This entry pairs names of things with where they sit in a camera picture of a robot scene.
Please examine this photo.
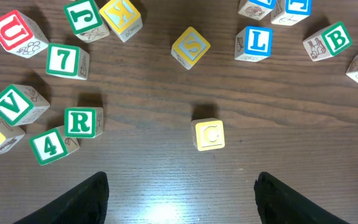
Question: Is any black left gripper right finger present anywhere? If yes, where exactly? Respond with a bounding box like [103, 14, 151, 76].
[254, 172, 348, 224]

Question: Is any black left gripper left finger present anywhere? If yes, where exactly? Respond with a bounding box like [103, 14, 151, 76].
[15, 171, 109, 224]

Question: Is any yellow C block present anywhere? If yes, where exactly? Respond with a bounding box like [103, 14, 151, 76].
[191, 118, 225, 151]

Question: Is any green B block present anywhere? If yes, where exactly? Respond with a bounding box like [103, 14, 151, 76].
[303, 21, 352, 62]

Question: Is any green 4 block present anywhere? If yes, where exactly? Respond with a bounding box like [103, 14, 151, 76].
[29, 126, 80, 166]

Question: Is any green R block left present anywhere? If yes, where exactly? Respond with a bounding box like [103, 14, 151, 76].
[64, 107, 104, 138]

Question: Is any green V block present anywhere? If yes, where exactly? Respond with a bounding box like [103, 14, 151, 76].
[0, 84, 50, 126]

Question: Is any green 7 block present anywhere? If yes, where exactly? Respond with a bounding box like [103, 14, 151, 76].
[45, 43, 90, 80]

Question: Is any blue L block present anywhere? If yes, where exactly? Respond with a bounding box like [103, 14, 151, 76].
[234, 26, 273, 62]

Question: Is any yellow S block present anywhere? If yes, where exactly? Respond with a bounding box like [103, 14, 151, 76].
[171, 27, 211, 70]

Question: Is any red U block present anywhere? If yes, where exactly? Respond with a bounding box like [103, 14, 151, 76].
[0, 10, 49, 58]

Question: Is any green J block left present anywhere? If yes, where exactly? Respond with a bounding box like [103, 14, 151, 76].
[63, 0, 110, 44]

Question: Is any blue T block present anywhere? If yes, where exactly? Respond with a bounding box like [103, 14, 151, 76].
[271, 0, 313, 26]

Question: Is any yellow K block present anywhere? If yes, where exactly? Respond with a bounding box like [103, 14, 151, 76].
[99, 0, 143, 42]

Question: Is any blue Q block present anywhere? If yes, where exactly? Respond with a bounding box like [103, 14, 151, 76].
[238, 0, 276, 21]

